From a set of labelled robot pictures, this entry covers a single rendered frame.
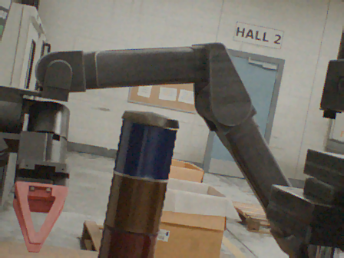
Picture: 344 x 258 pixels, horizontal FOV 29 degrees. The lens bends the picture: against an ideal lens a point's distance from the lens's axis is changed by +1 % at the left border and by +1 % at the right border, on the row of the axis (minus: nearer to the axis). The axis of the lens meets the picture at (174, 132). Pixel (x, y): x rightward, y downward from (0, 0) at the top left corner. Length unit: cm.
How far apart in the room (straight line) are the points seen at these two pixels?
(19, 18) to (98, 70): 433
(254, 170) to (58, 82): 33
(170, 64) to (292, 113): 1117
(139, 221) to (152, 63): 56
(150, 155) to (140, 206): 3
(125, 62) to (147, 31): 1057
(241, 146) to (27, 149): 32
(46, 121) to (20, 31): 432
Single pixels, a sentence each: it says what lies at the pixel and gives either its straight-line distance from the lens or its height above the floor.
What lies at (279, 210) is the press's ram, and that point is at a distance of 67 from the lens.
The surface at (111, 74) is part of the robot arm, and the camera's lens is 96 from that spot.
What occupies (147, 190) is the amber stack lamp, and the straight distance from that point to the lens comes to 43.
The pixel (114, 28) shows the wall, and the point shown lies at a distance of 1148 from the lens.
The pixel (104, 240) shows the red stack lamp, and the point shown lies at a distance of 45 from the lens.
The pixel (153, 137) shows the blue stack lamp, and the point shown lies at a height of 118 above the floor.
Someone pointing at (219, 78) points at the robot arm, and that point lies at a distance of 97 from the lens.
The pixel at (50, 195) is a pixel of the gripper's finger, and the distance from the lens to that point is 89.
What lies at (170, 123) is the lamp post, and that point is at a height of 119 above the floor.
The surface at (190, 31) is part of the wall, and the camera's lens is 1165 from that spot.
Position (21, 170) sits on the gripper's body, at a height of 108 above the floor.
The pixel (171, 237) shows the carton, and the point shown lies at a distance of 422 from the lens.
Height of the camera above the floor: 121
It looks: 3 degrees down
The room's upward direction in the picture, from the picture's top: 10 degrees clockwise
